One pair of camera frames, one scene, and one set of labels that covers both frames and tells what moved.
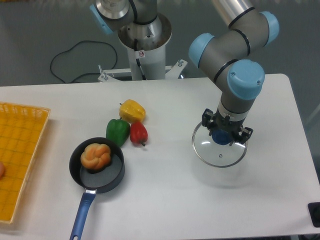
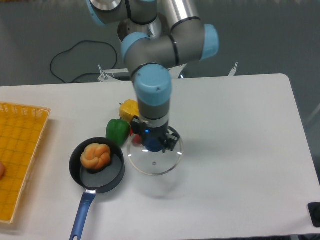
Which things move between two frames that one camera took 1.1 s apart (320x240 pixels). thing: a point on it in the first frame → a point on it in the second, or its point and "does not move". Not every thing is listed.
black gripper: (225, 122) → (172, 136)
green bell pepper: (118, 130) does not move
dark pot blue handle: (102, 180) does not move
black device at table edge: (314, 208) does not move
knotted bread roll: (96, 156) does not move
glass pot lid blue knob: (215, 155) → (153, 144)
